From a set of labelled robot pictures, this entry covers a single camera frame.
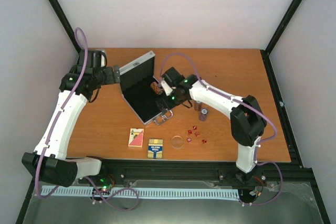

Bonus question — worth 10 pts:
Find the red card deck box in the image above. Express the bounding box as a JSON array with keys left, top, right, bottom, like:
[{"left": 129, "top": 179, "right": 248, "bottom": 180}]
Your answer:
[{"left": 128, "top": 128, "right": 144, "bottom": 147}]

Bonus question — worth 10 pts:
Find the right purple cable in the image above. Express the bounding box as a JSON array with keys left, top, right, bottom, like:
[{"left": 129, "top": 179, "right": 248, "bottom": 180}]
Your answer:
[{"left": 160, "top": 52, "right": 284, "bottom": 207}]

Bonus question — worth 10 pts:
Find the green lit circuit board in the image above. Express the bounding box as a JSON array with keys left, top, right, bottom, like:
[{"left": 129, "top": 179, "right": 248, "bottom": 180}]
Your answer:
[{"left": 97, "top": 175, "right": 115, "bottom": 195}]

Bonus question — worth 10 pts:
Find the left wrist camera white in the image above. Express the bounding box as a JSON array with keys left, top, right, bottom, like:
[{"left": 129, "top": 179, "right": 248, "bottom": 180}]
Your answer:
[{"left": 92, "top": 49, "right": 107, "bottom": 68}]

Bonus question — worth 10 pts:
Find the aluminium poker case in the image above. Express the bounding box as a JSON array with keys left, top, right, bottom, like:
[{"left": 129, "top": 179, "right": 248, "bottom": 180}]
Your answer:
[{"left": 120, "top": 51, "right": 173, "bottom": 125}]

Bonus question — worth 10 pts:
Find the blue gold card deck box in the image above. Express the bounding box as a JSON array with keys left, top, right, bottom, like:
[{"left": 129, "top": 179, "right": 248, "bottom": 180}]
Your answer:
[{"left": 148, "top": 138, "right": 163, "bottom": 159}]

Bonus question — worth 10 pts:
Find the purple poker chip stack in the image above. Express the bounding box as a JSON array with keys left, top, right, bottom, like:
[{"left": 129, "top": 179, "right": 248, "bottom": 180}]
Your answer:
[{"left": 199, "top": 108, "right": 208, "bottom": 122}]

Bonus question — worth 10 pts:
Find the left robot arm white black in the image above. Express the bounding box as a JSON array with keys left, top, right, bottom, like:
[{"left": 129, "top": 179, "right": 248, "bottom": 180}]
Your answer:
[{"left": 22, "top": 65, "right": 120, "bottom": 187}]

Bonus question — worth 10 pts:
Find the clear round dealer button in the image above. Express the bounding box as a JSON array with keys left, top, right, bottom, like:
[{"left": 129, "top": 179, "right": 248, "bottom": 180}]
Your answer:
[{"left": 171, "top": 135, "right": 184, "bottom": 149}]

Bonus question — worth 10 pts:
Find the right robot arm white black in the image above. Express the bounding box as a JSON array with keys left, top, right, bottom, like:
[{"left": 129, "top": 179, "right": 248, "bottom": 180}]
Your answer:
[{"left": 159, "top": 73, "right": 267, "bottom": 174}]

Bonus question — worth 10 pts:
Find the brown poker chip stack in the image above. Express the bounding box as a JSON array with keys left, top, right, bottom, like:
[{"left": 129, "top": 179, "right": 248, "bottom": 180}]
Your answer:
[
  {"left": 150, "top": 82, "right": 163, "bottom": 95},
  {"left": 194, "top": 101, "right": 202, "bottom": 111}
]

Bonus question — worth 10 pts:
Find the light blue cable duct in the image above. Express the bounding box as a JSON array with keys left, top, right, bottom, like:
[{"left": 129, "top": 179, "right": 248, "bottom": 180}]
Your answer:
[{"left": 53, "top": 186, "right": 239, "bottom": 201}]

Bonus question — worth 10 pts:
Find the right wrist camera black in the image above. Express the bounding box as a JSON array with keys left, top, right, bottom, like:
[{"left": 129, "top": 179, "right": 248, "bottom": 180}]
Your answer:
[{"left": 159, "top": 67, "right": 184, "bottom": 96}]

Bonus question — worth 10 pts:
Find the purple cable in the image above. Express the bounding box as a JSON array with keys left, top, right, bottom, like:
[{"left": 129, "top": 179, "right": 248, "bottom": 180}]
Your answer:
[
  {"left": 160, "top": 52, "right": 284, "bottom": 207},
  {"left": 34, "top": 27, "right": 140, "bottom": 211}
]

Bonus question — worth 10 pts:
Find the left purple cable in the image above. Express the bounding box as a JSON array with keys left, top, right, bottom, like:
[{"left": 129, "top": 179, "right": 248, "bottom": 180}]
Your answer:
[{"left": 34, "top": 27, "right": 140, "bottom": 211}]

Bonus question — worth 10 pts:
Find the black aluminium frame rail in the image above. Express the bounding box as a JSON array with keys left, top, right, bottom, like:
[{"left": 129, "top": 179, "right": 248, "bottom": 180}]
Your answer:
[{"left": 34, "top": 158, "right": 316, "bottom": 188}]

